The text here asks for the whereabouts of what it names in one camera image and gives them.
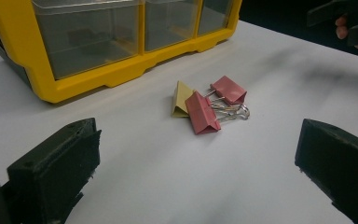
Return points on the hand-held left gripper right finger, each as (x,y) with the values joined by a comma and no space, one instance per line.
(338,161)

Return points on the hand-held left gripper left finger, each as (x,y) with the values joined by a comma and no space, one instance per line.
(52,174)

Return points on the yellow black drawer organizer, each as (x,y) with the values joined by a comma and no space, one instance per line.
(74,87)

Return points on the pink binder clip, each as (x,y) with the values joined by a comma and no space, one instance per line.
(230,90)
(202,115)

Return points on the yellow binder clip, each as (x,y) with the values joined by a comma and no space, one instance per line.
(180,99)

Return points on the set of clear organizer drawers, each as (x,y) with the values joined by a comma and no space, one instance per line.
(87,37)

